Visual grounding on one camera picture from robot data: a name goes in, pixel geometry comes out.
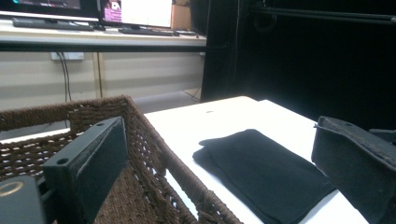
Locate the black metal bar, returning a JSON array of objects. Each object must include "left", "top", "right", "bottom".
[{"left": 247, "top": 5, "right": 396, "bottom": 26}]

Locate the dark screen monitor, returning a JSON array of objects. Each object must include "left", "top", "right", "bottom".
[{"left": 0, "top": 0, "right": 101, "bottom": 22}]

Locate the cardboard box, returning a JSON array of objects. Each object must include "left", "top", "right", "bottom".
[{"left": 170, "top": 0, "right": 191, "bottom": 32}]

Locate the long beige desk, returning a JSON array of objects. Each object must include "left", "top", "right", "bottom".
[{"left": 0, "top": 12, "right": 207, "bottom": 110}]

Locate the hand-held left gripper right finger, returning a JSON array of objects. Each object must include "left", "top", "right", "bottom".
[{"left": 311, "top": 116, "right": 396, "bottom": 224}]

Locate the purple and white screen monitor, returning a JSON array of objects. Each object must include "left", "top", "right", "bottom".
[{"left": 99, "top": 0, "right": 174, "bottom": 29}]

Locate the brown woven basket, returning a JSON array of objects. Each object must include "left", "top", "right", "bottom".
[{"left": 0, "top": 94, "right": 244, "bottom": 224}]

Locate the black curtain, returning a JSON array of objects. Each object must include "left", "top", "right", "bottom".
[{"left": 189, "top": 0, "right": 396, "bottom": 132}]

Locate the black power cable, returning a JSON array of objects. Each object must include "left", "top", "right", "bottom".
[
  {"left": 61, "top": 51, "right": 73, "bottom": 103},
  {"left": 56, "top": 51, "right": 68, "bottom": 129}
]

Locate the black keyboard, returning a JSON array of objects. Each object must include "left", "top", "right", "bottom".
[
  {"left": 11, "top": 17, "right": 95, "bottom": 32},
  {"left": 118, "top": 27, "right": 180, "bottom": 37}
]

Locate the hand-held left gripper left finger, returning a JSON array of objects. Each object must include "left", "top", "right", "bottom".
[{"left": 42, "top": 116, "right": 129, "bottom": 224}]

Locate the white wall socket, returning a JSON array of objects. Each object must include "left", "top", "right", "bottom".
[{"left": 50, "top": 51, "right": 85, "bottom": 61}]

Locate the black cloth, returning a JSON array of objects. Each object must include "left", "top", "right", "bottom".
[{"left": 191, "top": 128, "right": 337, "bottom": 224}]

